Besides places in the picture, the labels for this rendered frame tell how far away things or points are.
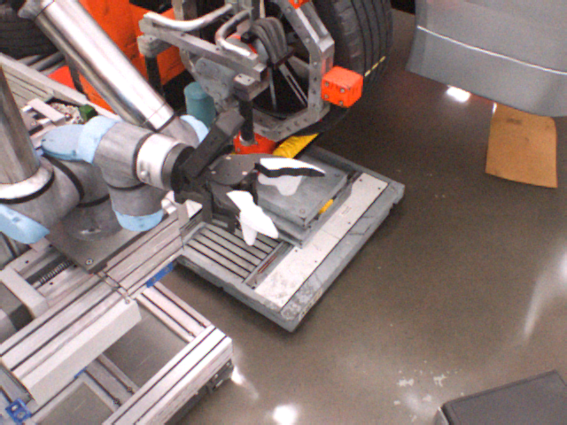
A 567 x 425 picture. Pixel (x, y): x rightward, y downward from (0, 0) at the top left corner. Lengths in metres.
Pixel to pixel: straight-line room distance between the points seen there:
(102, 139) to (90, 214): 0.44
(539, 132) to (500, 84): 1.26
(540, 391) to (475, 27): 1.00
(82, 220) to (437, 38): 1.13
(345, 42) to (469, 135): 1.43
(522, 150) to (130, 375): 2.00
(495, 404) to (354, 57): 0.98
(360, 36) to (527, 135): 1.54
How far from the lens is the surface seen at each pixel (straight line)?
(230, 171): 0.79
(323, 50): 1.59
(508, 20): 1.74
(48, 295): 1.34
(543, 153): 2.96
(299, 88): 1.84
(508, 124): 3.07
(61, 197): 1.18
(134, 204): 0.93
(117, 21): 2.04
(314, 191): 2.22
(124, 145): 0.86
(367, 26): 1.69
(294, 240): 2.18
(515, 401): 1.70
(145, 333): 1.89
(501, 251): 2.46
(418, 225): 2.46
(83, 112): 1.98
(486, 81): 1.84
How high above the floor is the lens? 1.78
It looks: 46 degrees down
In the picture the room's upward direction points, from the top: straight up
